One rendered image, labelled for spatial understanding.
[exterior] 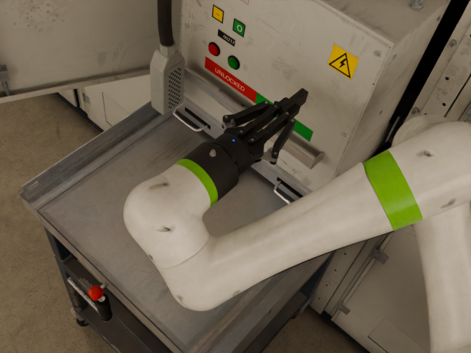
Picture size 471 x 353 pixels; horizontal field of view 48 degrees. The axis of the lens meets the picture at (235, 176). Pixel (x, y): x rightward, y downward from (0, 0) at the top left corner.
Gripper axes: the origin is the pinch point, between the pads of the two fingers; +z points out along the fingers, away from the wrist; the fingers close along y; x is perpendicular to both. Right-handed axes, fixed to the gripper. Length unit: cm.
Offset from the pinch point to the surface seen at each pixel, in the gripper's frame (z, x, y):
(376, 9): 14.7, 16.1, 3.4
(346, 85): 8.5, 3.3, 5.6
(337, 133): 8.5, -8.9, 7.4
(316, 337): 22, -123, 26
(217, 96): 4.6, -17.3, -21.7
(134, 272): -33, -38, -10
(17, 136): 1, -123, -132
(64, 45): -5, -26, -67
